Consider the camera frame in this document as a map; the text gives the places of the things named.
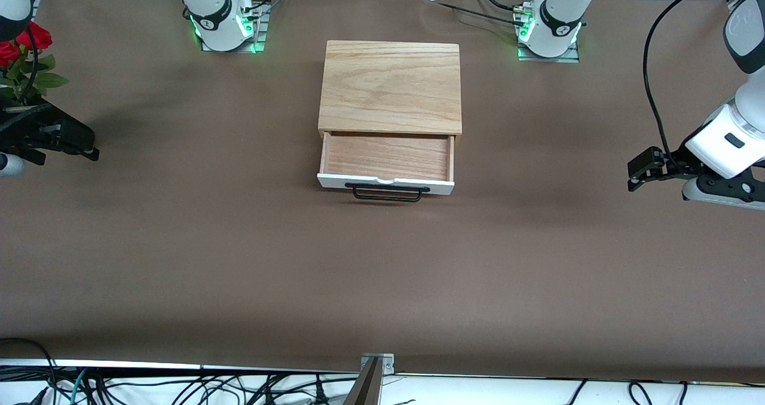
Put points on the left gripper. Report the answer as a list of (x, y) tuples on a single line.
[(679, 158)]

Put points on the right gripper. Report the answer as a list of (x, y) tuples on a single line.
[(25, 127)]

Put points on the white-fronted wooden drawer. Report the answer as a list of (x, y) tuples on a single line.
[(387, 157)]

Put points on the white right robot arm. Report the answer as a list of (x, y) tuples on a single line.
[(209, 5)]

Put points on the wooden drawer cabinet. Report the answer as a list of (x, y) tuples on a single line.
[(391, 85)]

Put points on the green rose leaves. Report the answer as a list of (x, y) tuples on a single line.
[(48, 80)]

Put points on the red artificial rose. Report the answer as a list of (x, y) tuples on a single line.
[(36, 34), (7, 54)]

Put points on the aluminium table edge strip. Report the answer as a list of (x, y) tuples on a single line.
[(119, 366)]

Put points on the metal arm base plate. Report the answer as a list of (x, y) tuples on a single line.
[(258, 34), (571, 55)]

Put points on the grey metal mount bracket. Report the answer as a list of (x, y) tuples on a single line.
[(387, 364)]

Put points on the dark camera mount pole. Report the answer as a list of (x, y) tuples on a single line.
[(366, 387)]

